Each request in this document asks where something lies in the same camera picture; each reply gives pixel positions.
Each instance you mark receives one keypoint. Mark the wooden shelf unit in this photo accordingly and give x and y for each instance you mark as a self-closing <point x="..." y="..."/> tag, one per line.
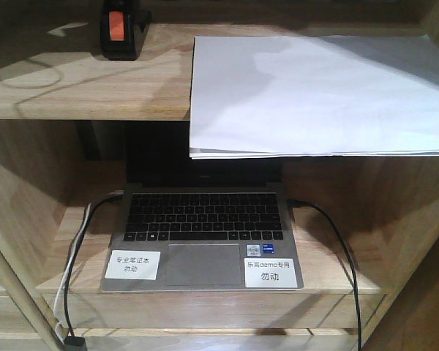
<point x="387" y="209"/>

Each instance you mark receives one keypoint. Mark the black stapler with orange button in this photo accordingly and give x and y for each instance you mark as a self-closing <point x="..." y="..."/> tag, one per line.
<point x="123" y="29"/>

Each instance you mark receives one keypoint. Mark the white paper sheets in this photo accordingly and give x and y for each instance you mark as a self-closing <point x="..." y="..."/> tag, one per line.
<point x="314" y="96"/>

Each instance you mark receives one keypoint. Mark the white label sticker left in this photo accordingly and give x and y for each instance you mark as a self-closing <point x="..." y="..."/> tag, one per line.
<point x="133" y="265"/>

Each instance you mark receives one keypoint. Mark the grey open laptop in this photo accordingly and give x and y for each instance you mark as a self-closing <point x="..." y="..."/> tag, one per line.
<point x="204" y="216"/>

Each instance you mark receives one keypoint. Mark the black power adapter plug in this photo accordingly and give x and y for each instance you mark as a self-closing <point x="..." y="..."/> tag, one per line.
<point x="75" y="343"/>

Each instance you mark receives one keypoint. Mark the white label sticker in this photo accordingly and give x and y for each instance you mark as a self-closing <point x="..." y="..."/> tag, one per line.
<point x="133" y="265"/>
<point x="275" y="273"/>

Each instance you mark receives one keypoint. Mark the white label sticker right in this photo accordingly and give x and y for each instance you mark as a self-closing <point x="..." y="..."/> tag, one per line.
<point x="275" y="273"/>

